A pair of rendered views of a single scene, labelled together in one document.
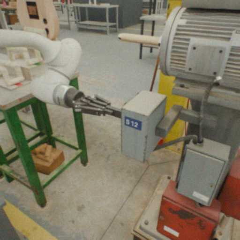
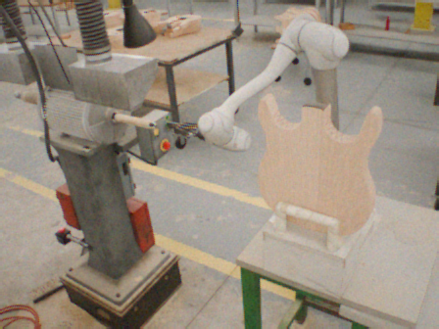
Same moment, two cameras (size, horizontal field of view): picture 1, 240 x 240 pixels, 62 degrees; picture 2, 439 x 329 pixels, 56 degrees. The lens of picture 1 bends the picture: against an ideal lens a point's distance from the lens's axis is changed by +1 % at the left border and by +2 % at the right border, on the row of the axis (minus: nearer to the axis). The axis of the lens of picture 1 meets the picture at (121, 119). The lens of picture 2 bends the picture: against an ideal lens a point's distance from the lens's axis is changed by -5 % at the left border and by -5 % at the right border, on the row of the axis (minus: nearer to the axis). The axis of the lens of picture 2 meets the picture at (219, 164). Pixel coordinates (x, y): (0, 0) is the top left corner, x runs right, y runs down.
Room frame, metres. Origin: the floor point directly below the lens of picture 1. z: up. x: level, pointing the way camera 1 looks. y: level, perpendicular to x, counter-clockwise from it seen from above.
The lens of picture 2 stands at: (2.48, 0.36, 1.98)
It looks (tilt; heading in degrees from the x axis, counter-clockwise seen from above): 31 degrees down; 184
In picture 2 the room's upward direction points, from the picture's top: 5 degrees counter-clockwise
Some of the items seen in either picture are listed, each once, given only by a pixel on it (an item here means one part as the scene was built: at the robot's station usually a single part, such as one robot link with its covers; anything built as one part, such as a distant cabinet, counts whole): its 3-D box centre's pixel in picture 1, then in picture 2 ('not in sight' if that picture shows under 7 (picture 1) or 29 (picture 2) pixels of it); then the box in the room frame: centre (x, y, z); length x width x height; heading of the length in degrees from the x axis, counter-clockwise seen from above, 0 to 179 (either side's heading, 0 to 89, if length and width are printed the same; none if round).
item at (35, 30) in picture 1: (34, 30); not in sight; (1.42, 0.57, 1.20); 0.20 x 0.03 x 0.03; 58
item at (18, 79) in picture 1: (15, 80); not in sight; (1.14, 0.64, 0.96); 0.11 x 0.03 x 0.03; 149
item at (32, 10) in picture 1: (34, 10); not in sight; (1.45, 0.55, 1.31); 0.10 x 0.03 x 0.05; 58
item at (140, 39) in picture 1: (140, 39); (134, 120); (0.90, -0.08, 1.25); 0.18 x 0.03 x 0.03; 59
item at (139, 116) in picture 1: (162, 133); (142, 139); (0.57, -0.15, 0.99); 0.24 x 0.21 x 0.26; 59
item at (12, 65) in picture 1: (8, 63); not in sight; (1.22, 0.70, 1.04); 0.20 x 0.03 x 0.03; 58
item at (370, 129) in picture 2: not in sight; (365, 126); (1.53, 0.66, 1.49); 0.07 x 0.04 x 0.10; 58
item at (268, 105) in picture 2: not in sight; (272, 112); (1.39, 0.44, 1.48); 0.07 x 0.04 x 0.09; 58
